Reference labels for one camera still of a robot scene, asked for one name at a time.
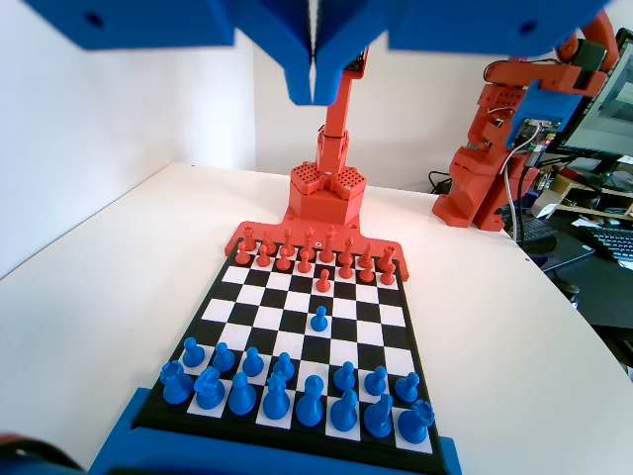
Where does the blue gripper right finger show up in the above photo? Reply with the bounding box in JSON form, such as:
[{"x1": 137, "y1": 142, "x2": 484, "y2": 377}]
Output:
[{"x1": 315, "y1": 0, "x2": 614, "y2": 108}]

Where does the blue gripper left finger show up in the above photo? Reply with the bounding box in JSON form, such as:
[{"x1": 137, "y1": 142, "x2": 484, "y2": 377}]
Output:
[{"x1": 19, "y1": 0, "x2": 317, "y2": 108}]

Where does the blue chess knight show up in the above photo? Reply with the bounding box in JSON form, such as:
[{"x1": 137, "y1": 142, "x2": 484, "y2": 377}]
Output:
[
  {"x1": 364, "y1": 394, "x2": 396, "y2": 439},
  {"x1": 193, "y1": 365, "x2": 226, "y2": 411}
]

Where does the blue chess rook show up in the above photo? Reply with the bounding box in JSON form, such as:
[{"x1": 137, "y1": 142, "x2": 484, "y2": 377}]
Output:
[
  {"x1": 398, "y1": 400, "x2": 436, "y2": 445},
  {"x1": 160, "y1": 361, "x2": 195, "y2": 406}
]

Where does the blue chess queen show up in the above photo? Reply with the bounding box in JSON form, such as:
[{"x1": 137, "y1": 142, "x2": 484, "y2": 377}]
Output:
[{"x1": 261, "y1": 371, "x2": 293, "y2": 422}]

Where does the blue controller board cover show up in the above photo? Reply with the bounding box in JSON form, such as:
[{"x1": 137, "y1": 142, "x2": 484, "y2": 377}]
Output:
[{"x1": 508, "y1": 82, "x2": 585, "y2": 149}]

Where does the black computer monitor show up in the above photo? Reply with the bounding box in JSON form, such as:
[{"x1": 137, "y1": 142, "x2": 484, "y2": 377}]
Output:
[{"x1": 543, "y1": 27, "x2": 633, "y2": 159}]

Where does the wooden monitor riser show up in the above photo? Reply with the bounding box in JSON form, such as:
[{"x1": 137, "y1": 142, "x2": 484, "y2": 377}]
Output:
[{"x1": 533, "y1": 167, "x2": 633, "y2": 222}]

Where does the black and white chessboard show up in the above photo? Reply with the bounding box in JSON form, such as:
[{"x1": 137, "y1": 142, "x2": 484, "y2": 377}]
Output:
[{"x1": 132, "y1": 254, "x2": 445, "y2": 471}]

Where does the black laptop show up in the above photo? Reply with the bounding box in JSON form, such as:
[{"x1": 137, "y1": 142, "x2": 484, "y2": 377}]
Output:
[{"x1": 508, "y1": 215, "x2": 597, "y2": 272}]

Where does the black keyboard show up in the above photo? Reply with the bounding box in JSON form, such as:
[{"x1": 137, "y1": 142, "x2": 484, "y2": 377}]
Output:
[{"x1": 576, "y1": 225, "x2": 633, "y2": 263}]

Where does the thin black cable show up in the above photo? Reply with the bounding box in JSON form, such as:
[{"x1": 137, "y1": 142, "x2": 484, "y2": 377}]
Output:
[{"x1": 425, "y1": 169, "x2": 454, "y2": 197}]

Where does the red arm base plate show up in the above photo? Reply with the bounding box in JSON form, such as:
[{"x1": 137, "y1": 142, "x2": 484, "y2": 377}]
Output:
[{"x1": 225, "y1": 212, "x2": 411, "y2": 283}]

